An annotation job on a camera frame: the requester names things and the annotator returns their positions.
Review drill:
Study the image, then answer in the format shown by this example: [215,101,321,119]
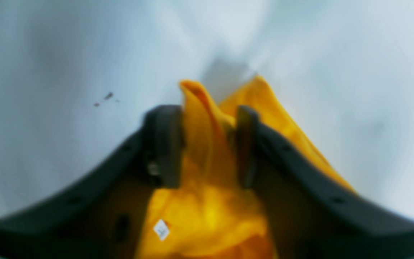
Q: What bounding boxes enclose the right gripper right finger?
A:
[235,105,414,259]

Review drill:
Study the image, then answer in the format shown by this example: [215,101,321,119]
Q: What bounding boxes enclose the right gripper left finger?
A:
[0,105,183,259]

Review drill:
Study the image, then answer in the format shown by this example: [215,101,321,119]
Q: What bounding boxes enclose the yellow T-shirt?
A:
[135,76,352,259]

